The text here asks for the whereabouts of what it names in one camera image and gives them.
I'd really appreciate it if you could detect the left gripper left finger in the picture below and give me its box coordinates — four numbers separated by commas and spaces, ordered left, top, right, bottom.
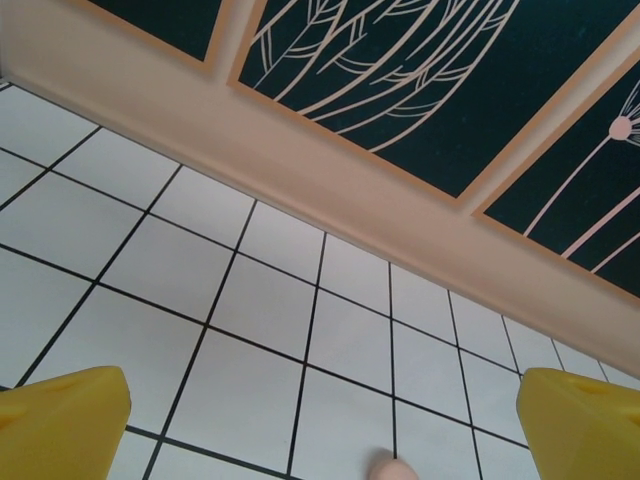
0, 366, 133, 480

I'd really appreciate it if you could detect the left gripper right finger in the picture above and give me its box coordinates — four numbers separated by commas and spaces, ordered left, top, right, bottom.
516, 368, 640, 480

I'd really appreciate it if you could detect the pink earbud charging case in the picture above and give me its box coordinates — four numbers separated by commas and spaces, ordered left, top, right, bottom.
367, 448, 420, 480

